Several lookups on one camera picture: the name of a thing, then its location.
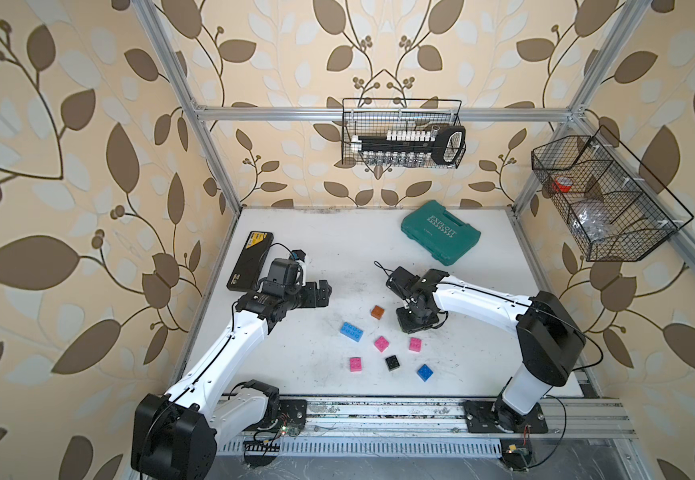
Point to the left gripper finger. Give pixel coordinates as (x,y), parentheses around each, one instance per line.
(324,289)
(322,301)

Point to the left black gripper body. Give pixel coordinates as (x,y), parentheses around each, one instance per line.
(306,297)

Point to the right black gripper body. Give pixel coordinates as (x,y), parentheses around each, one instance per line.
(409,319)

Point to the pink lego brick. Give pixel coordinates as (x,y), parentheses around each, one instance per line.
(415,345)
(355,365)
(381,344)

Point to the light blue long lego brick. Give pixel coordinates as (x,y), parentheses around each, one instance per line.
(351,331)

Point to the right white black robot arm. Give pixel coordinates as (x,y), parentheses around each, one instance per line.
(547,338)

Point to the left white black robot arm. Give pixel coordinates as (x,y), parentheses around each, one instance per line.
(177,435)

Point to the orange lego brick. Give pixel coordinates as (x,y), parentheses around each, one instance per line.
(377,312)

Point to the black lego brick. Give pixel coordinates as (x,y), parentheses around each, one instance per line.
(392,363)

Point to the dark blue lego brick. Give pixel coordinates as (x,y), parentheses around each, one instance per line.
(424,372)

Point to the black flat box yellow label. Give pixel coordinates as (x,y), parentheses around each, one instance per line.
(248,268)

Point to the green plastic tool case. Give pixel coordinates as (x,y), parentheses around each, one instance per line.
(446,237)

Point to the left circuit board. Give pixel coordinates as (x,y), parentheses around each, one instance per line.
(265,448)

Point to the circuit board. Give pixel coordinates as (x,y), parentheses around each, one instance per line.
(515,456)
(265,448)

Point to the black socket holder tool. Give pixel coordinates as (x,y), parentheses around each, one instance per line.
(441,147)

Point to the right circuit board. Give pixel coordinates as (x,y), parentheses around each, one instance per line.
(515,456)

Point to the red tape roll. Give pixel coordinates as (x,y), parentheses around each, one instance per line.
(560,184)

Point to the clear plastic bag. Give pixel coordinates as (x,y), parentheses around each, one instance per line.
(590,220)

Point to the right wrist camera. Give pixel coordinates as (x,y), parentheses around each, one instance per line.
(401,282)

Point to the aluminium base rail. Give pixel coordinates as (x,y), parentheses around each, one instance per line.
(354,424)

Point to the back black wire basket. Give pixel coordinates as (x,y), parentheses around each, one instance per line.
(377,116)

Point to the black wire basket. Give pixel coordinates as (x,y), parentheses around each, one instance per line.
(643,211)
(377,116)

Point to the right black wire basket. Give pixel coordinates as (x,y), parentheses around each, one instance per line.
(643,211)

